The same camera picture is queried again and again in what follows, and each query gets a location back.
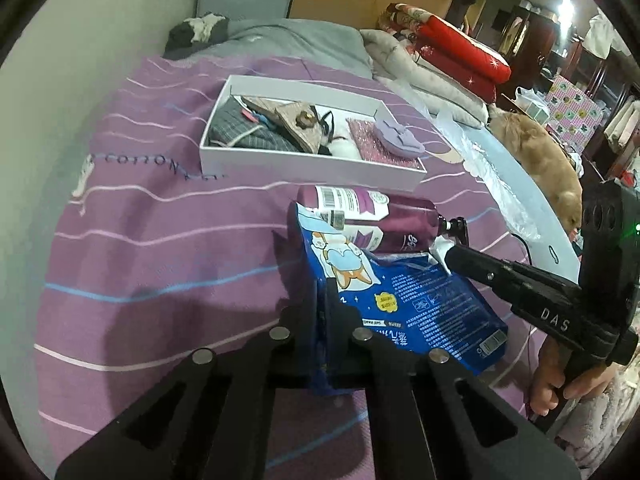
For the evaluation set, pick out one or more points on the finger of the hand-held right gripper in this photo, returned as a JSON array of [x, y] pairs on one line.
[[459, 230], [480, 266]]

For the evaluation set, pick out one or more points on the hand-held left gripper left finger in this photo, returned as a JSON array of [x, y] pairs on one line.
[[300, 340]]

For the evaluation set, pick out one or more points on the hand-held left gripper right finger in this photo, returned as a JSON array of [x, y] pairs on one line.
[[345, 320]]

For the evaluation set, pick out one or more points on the magenta bottle with black cap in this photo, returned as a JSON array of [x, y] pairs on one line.
[[405, 220]]

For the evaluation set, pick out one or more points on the blue printed packet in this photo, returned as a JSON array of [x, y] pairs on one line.
[[400, 300]]

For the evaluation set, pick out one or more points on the pink glitter cloth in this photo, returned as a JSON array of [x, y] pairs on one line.
[[365, 144]]

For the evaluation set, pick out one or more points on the white fluffy toy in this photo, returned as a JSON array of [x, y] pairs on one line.
[[356, 150]]

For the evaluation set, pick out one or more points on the white shallow cardboard box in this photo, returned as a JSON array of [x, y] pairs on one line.
[[310, 166]]

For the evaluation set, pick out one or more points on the beige patterned pouch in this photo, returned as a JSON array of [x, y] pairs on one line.
[[295, 127]]

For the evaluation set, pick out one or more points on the grey plaid cloth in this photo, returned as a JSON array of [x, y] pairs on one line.
[[235, 125]]

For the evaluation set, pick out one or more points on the person's right hand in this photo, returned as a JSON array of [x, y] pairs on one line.
[[542, 385]]

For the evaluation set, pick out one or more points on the clear plastic sheet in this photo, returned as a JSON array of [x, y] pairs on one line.
[[505, 175]]

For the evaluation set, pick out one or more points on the purple spray bottle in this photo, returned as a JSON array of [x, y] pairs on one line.
[[350, 202]]

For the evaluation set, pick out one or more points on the orange cat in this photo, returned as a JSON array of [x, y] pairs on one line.
[[540, 150]]

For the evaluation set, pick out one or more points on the white plastic bag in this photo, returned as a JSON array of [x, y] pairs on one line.
[[530, 102]]

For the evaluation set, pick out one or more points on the cream quilted blanket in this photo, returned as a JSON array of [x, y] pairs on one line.
[[425, 80]]

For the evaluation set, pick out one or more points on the pale fluffy robe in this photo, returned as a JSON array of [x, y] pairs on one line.
[[595, 425]]

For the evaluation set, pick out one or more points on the red folded quilt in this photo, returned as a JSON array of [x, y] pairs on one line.
[[460, 50]]

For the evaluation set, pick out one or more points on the purple striped blanket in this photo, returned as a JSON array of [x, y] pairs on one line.
[[150, 240]]

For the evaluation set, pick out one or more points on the dark wooden cabinet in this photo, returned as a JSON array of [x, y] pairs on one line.
[[545, 45]]

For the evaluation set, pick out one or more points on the orange wooden board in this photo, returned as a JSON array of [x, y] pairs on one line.
[[375, 0]]

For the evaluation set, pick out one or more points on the grey bedsheet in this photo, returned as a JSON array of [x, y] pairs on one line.
[[300, 40]]

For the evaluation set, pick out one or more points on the dark clothes pile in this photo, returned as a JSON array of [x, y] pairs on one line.
[[195, 30]]

